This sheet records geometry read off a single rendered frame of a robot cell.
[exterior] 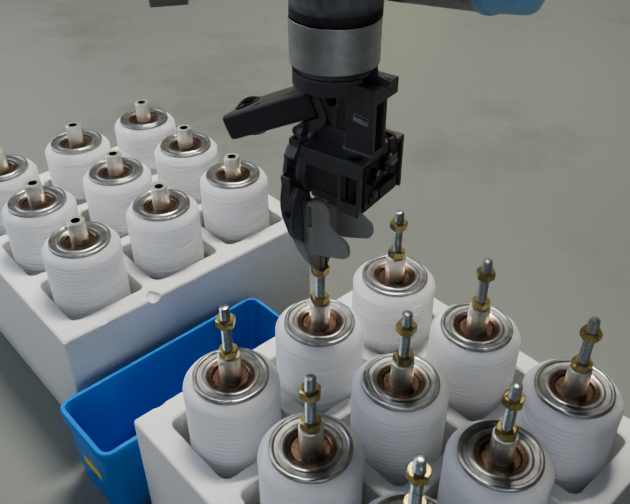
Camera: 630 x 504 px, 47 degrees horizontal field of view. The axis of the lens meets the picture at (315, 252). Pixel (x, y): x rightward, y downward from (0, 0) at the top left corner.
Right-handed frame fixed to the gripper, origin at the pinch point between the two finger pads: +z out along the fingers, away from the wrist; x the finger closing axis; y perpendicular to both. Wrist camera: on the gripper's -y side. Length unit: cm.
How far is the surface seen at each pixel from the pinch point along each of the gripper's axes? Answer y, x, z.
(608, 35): -19, 177, 35
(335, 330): 2.8, -0.3, 8.9
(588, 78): -13, 142, 35
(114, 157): -40.3, 8.6, 6.1
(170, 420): -7.9, -15.1, 16.2
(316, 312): 0.9, -1.0, 6.8
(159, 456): -6.3, -18.5, 17.4
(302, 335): 0.5, -2.9, 8.9
